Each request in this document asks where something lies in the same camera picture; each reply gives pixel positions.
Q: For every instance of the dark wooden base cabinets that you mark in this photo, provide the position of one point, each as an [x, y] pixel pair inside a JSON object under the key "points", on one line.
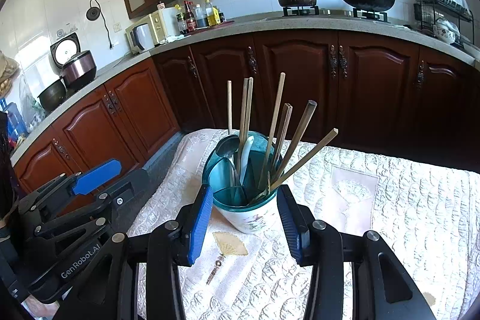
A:
{"points": [[300, 72]]}

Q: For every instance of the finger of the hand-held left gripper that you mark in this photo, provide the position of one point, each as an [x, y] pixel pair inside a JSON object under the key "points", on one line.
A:
{"points": [[127, 188], [97, 175]]}

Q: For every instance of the floral ceramic bowl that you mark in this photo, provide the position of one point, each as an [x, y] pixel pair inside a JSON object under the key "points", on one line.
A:
{"points": [[446, 31]]}

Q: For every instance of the purple rice cooker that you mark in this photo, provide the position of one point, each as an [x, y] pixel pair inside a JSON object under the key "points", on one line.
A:
{"points": [[77, 69]]}

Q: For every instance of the white ceramic spoon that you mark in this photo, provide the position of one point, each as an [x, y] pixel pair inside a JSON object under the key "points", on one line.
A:
{"points": [[246, 155]]}

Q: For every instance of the pale bamboo chopstick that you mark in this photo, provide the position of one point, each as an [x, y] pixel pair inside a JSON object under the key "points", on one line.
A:
{"points": [[275, 110], [229, 106]]}

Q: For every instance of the quilted pink tablecloth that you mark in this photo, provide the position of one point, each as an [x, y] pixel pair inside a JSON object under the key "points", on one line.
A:
{"points": [[393, 230]]}

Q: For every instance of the row of condiment bottles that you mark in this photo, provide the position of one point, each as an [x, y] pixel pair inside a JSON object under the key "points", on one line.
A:
{"points": [[202, 16]]}

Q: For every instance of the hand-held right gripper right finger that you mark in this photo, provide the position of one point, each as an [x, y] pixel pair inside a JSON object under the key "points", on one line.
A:
{"points": [[290, 226]]}

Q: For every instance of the cream microwave oven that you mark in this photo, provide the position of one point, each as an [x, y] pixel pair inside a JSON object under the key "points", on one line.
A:
{"points": [[157, 24]]}

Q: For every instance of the metal spoon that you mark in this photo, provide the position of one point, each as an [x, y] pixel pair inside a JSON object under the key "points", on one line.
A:
{"points": [[227, 146]]}

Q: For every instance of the grey-tipped round chopstick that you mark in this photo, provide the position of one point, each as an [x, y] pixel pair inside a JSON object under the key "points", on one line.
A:
{"points": [[300, 128]]}

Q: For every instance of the thin bamboo chopstick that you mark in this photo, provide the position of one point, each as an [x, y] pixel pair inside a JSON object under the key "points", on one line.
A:
{"points": [[244, 110], [249, 106]]}

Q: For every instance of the black dish rack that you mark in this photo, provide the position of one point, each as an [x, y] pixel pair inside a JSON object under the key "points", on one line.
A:
{"points": [[442, 5]]}

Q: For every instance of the brown wooden chopstick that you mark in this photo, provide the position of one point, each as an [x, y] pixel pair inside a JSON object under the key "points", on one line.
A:
{"points": [[307, 153]]}

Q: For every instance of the dark metal inner pot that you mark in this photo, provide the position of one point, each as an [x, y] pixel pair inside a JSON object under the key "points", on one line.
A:
{"points": [[52, 95]]}

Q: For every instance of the gas stove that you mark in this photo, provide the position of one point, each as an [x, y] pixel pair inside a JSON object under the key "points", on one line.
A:
{"points": [[330, 12]]}

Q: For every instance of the grey speckled countertop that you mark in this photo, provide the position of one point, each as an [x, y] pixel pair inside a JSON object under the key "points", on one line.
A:
{"points": [[262, 24]]}

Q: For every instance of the floral utensil holder teal rim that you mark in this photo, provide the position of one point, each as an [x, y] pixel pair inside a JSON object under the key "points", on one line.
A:
{"points": [[255, 218]]}

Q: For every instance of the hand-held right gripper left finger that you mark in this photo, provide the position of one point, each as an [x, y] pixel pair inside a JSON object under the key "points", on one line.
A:
{"points": [[197, 226]]}

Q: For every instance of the white wall socket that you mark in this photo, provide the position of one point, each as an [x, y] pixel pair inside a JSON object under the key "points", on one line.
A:
{"points": [[118, 27]]}

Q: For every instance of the blue water jug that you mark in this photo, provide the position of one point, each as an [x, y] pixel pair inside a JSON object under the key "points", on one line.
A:
{"points": [[13, 117]]}

